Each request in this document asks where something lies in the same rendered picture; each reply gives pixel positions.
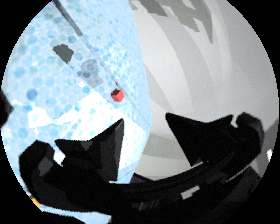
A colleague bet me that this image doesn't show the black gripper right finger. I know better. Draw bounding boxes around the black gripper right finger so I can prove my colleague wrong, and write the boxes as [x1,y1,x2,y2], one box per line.
[165,113,232,167]

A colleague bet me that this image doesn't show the orange bar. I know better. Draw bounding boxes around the orange bar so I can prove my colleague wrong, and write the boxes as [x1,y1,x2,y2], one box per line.
[30,194,41,207]

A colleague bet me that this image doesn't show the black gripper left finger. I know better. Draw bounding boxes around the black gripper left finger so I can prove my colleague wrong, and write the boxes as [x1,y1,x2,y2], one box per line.
[54,117,125,182]

